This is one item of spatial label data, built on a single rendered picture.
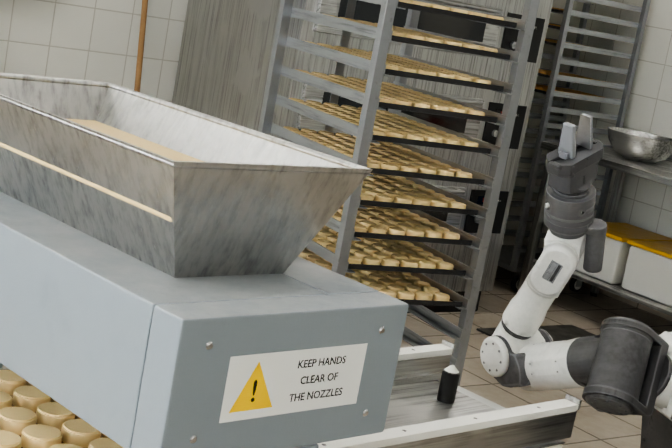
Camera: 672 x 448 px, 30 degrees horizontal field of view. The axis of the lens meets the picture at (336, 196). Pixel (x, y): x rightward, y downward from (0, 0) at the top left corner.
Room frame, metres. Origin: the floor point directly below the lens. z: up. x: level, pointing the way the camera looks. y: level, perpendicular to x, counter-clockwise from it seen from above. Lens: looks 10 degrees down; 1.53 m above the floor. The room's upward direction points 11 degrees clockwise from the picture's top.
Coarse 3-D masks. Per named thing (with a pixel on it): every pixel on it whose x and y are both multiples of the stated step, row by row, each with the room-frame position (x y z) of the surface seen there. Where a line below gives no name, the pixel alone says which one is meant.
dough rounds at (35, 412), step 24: (0, 384) 1.62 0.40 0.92; (24, 384) 1.63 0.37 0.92; (0, 408) 1.54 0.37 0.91; (24, 408) 1.53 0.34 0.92; (48, 408) 1.55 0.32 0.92; (0, 432) 1.44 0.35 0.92; (24, 432) 1.46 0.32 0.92; (48, 432) 1.47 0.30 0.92; (72, 432) 1.49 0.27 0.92; (96, 432) 1.50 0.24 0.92
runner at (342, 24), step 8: (296, 8) 3.82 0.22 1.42; (296, 16) 3.81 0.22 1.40; (304, 16) 3.77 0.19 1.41; (312, 16) 3.72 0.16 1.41; (320, 16) 3.68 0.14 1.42; (328, 16) 3.64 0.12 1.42; (328, 24) 3.63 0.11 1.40; (336, 24) 3.59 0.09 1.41; (344, 24) 3.54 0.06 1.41; (352, 24) 3.50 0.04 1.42; (360, 24) 3.47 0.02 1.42; (352, 32) 3.50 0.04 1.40; (360, 32) 3.46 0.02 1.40; (368, 32) 3.42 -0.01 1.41; (392, 32) 3.32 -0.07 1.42
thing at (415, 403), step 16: (416, 384) 2.20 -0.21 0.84; (432, 384) 2.22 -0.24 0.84; (448, 384) 2.12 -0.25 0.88; (400, 400) 2.09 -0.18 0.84; (416, 400) 2.11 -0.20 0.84; (432, 400) 2.13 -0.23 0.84; (448, 400) 2.12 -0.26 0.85; (464, 400) 2.16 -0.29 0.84; (400, 416) 2.01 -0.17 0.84; (416, 416) 2.03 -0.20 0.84; (432, 416) 2.04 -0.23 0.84; (448, 416) 2.06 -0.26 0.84
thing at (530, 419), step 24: (528, 408) 1.99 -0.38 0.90; (552, 408) 2.02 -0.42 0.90; (576, 408) 2.06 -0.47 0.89; (384, 432) 1.75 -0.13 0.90; (408, 432) 1.77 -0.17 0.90; (432, 432) 1.80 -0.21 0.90; (456, 432) 1.84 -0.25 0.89; (480, 432) 1.88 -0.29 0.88; (504, 432) 1.93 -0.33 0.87; (528, 432) 1.97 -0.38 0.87; (552, 432) 2.02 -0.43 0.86
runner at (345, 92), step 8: (288, 72) 3.80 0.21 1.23; (296, 72) 3.76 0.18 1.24; (296, 80) 3.75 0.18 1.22; (304, 80) 3.70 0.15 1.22; (312, 80) 3.66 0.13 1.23; (320, 80) 3.62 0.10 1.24; (320, 88) 3.61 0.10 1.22; (328, 88) 3.57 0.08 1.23; (336, 88) 3.53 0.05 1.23; (344, 88) 3.49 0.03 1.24; (344, 96) 3.48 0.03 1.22; (352, 96) 3.44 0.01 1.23; (360, 96) 3.40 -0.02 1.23
